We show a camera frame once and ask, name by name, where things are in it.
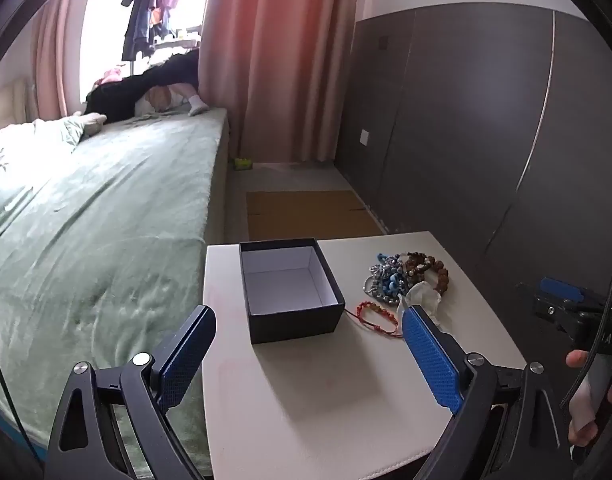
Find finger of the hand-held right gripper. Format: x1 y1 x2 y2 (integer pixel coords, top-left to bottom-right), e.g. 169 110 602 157
518 276 606 336

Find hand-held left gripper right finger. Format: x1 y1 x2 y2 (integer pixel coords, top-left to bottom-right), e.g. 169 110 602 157
400 305 574 480

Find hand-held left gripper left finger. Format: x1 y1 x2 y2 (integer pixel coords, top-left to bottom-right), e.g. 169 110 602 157
46 305 217 480

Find brown bead bracelet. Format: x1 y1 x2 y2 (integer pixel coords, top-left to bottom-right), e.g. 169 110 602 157
406 251 451 296

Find red string bracelet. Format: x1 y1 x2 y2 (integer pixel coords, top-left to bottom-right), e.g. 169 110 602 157
343 301 404 338

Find blue bead bracelet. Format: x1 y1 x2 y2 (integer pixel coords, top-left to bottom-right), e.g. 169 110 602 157
368 255 411 307

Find black cardboard box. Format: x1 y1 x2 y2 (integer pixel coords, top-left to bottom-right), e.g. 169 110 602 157
238 239 347 345

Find person's right hand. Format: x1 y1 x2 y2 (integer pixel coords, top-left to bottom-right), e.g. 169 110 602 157
566 350 612 448

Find clear plastic bag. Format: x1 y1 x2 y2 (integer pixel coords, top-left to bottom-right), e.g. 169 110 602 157
397 281 444 331

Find bed with green blanket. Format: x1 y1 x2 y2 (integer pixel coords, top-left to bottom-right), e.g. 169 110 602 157
0 107 231 480

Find cardboard sheet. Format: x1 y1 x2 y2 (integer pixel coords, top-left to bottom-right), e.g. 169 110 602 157
246 190 387 242

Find cream pillow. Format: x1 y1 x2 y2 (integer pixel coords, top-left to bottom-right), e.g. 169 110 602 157
82 112 108 137

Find green duvet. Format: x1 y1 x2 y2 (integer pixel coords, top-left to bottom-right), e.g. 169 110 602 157
0 114 89 211

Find brown and white plush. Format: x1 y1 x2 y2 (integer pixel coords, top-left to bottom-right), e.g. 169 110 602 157
135 85 187 114

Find person lying on bed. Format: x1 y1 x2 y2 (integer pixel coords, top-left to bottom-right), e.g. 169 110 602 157
83 50 201 123

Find beige headboard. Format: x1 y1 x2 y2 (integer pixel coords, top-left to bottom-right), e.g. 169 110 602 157
0 77 37 137

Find wide pink curtain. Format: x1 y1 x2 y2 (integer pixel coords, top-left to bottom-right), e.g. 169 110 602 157
198 0 359 164

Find narrow pink curtain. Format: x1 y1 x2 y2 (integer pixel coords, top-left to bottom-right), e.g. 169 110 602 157
30 0 94 122

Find hanging clothes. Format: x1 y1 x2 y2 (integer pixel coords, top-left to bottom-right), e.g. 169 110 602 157
121 0 185 62

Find thin black cable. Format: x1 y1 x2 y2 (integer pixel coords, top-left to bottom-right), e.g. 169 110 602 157
560 217 612 411
0 305 43 467

